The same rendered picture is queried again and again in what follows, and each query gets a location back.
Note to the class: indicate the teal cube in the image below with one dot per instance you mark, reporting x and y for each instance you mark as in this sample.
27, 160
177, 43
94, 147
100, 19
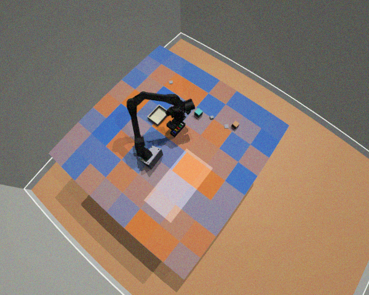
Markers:
198, 112

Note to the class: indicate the brown cardboard box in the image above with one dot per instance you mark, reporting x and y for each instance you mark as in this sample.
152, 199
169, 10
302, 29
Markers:
235, 124

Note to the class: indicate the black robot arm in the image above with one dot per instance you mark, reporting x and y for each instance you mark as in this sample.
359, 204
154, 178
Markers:
172, 99

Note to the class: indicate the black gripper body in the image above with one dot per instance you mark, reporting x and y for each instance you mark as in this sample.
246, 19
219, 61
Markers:
173, 124

